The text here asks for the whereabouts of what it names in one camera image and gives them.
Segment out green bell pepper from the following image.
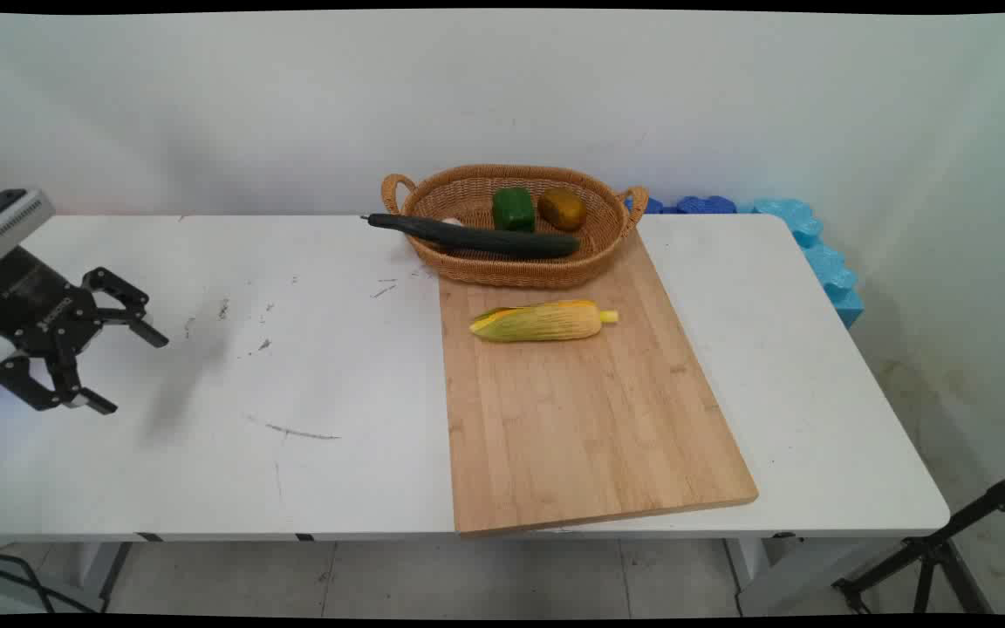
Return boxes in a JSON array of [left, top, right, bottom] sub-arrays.
[[492, 187, 537, 234]]

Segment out light blue foam piece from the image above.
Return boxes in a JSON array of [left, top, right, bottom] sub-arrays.
[[736, 198, 865, 330]]

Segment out wooden cutting board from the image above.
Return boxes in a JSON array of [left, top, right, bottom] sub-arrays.
[[437, 229, 760, 537]]

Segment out white table leg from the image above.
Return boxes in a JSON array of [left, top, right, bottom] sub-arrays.
[[75, 541, 133, 613], [723, 536, 826, 617]]

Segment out brown potato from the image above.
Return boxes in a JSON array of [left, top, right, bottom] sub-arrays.
[[537, 188, 589, 233]]

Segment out black floor cable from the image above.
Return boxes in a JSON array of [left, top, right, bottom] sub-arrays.
[[0, 549, 104, 615]]

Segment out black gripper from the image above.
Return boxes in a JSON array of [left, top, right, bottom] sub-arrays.
[[0, 247, 170, 416]]

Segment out black tripod stand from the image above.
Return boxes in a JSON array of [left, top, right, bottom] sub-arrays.
[[832, 464, 1005, 615]]

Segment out dark green cucumber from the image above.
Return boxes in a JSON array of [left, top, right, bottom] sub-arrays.
[[360, 213, 582, 260]]

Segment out yellow corn cob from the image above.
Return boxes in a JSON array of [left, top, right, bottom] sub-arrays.
[[468, 300, 619, 344]]

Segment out woven wicker basket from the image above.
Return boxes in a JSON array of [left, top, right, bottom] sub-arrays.
[[380, 164, 650, 290]]

